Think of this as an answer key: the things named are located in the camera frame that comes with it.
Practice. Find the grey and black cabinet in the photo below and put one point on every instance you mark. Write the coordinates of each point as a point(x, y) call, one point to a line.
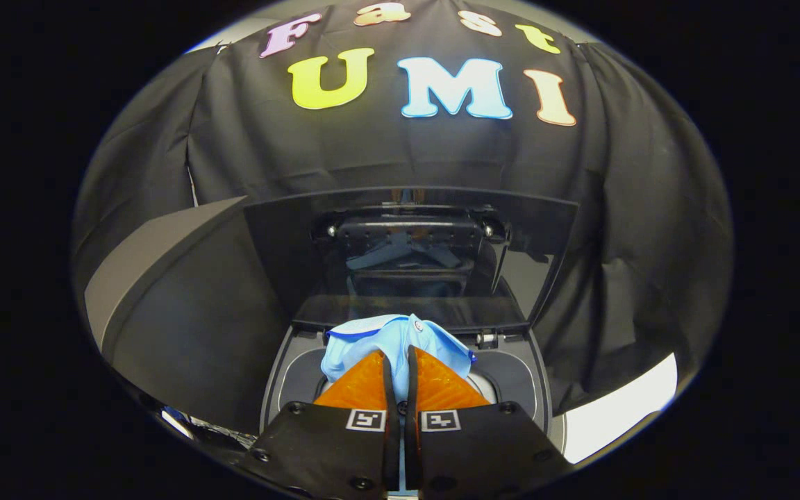
point(198, 326)

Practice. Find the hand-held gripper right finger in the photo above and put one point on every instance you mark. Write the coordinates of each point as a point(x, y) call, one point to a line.
point(412, 444)

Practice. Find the black backdrop cloth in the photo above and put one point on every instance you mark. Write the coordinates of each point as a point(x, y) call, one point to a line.
point(372, 153)

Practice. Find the light blue polo shirt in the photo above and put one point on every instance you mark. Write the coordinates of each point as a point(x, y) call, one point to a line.
point(365, 340)

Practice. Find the white flat board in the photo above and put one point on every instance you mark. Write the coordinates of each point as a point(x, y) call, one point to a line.
point(622, 417)

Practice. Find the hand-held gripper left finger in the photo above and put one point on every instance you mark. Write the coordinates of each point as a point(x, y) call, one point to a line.
point(391, 444)

